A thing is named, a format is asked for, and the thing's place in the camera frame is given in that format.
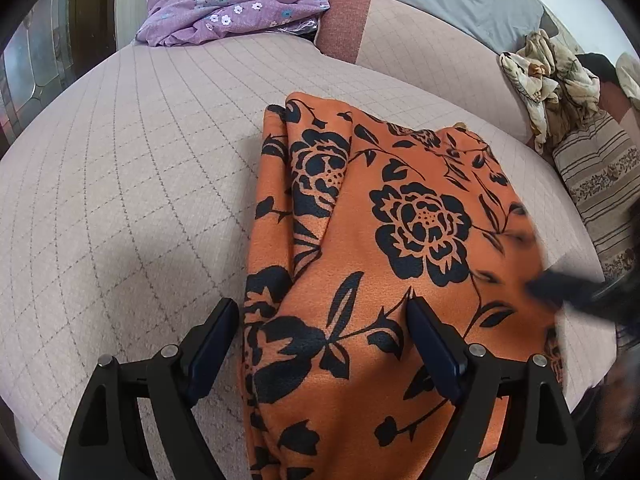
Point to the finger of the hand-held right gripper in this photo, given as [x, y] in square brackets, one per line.
[555, 287]

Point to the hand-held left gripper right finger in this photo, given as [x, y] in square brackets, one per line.
[435, 350]

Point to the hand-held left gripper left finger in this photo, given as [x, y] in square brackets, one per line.
[215, 340]

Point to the orange black floral garment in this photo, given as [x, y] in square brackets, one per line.
[380, 260]

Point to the striped beige pillow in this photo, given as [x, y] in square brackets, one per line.
[605, 180]

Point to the quilted pale bed mat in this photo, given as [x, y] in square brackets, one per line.
[140, 170]

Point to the cream floral cloth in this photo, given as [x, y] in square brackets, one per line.
[545, 80]

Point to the white cloth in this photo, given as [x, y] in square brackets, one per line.
[630, 77]

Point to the dark garment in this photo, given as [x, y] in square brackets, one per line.
[597, 70]

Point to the purple floral cloth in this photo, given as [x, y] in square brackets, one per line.
[225, 7]

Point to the wooden glass door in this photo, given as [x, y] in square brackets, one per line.
[35, 60]

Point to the maroon cushion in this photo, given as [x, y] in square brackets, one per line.
[342, 25]

